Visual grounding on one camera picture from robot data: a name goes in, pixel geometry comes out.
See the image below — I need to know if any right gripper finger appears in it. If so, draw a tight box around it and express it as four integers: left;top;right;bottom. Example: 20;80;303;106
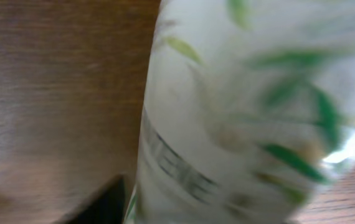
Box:
55;174;126;224

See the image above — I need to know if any white Pantene tube gold cap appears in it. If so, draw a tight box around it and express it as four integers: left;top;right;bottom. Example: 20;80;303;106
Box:
125;0;355;223

